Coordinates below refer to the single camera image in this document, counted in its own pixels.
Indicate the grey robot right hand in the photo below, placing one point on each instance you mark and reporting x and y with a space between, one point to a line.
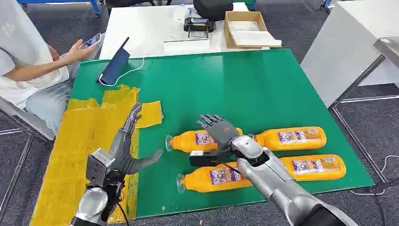
222 131

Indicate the person's left hand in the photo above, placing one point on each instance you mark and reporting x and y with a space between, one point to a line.
54 53

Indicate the person's right hand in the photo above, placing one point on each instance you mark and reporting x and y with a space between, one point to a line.
76 54

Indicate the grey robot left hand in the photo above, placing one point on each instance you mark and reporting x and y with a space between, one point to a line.
122 146

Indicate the smartphone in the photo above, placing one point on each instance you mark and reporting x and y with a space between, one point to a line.
92 40

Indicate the orange drink bottle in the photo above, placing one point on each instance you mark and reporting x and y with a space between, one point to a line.
202 181
187 142
299 138
327 168

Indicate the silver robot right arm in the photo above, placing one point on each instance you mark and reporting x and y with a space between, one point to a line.
274 184

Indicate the person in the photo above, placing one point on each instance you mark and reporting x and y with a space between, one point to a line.
25 46

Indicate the dark blue tablet case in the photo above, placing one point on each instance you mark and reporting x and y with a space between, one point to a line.
113 67

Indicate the green table mat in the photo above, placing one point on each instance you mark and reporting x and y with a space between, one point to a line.
249 87

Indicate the white seat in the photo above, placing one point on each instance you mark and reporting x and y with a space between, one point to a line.
31 121

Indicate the white table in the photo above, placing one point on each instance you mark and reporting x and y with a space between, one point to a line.
146 28

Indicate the white folded sheet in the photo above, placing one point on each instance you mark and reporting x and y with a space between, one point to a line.
254 38

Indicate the cardboard box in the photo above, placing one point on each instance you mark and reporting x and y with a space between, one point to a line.
227 32

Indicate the white foam pad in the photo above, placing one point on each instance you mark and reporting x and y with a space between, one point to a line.
244 25

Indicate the black handheld controller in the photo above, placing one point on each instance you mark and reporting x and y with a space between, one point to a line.
199 25

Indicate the clear plastic bag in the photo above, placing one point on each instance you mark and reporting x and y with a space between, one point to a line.
181 14

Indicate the black bag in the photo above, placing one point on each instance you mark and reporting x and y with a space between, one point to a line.
213 9

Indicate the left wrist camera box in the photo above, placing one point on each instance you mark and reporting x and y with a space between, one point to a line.
98 167

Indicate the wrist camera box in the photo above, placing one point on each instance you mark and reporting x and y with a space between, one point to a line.
98 167
202 159

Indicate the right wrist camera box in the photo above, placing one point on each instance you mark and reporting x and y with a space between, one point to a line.
202 159

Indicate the blue metal frame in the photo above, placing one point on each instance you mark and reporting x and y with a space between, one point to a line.
95 7

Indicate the steel floor frame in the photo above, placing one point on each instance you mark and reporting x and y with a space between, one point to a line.
16 174

